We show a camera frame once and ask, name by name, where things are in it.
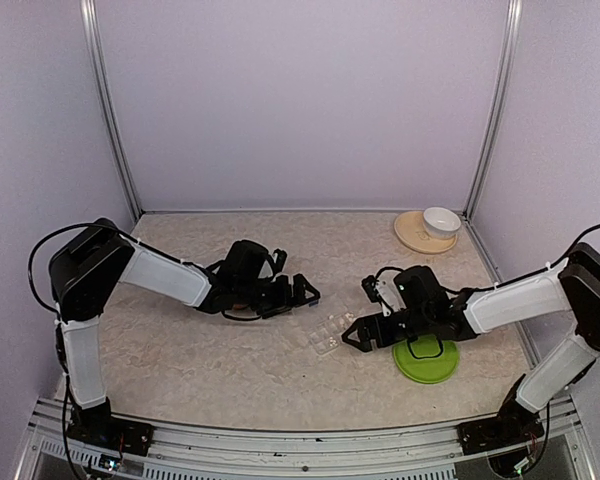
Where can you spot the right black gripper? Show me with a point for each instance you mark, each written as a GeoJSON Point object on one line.
{"type": "Point", "coordinates": [367, 328]}

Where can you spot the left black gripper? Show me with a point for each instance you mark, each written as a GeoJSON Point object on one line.
{"type": "Point", "coordinates": [285, 301]}

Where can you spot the clear plastic pill organizer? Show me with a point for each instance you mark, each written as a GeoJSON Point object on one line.
{"type": "Point", "coordinates": [323, 335]}

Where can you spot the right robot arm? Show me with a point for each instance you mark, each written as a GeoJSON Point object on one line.
{"type": "Point", "coordinates": [418, 305]}

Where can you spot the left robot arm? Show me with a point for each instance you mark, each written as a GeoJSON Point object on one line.
{"type": "Point", "coordinates": [248, 284]}

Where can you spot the green plate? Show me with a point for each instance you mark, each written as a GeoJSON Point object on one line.
{"type": "Point", "coordinates": [426, 360]}

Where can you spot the round wooden plate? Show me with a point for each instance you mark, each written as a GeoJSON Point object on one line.
{"type": "Point", "coordinates": [410, 230]}

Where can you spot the white bowl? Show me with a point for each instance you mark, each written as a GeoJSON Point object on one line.
{"type": "Point", "coordinates": [441, 223]}

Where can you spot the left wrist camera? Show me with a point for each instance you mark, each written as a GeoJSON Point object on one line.
{"type": "Point", "coordinates": [277, 260]}

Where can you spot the front aluminium rail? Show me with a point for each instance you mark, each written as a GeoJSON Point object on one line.
{"type": "Point", "coordinates": [187, 451]}

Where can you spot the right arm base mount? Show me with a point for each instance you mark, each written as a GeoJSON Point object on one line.
{"type": "Point", "coordinates": [511, 425]}

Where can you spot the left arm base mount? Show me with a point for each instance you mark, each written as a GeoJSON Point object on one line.
{"type": "Point", "coordinates": [97, 426]}

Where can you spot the right aluminium frame post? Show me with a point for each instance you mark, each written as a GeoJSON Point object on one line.
{"type": "Point", "coordinates": [504, 71]}

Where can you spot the aluminium frame post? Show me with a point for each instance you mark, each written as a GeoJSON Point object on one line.
{"type": "Point", "coordinates": [94, 44]}
{"type": "Point", "coordinates": [504, 71]}

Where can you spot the left aluminium frame post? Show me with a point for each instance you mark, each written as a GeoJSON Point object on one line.
{"type": "Point", "coordinates": [94, 44]}

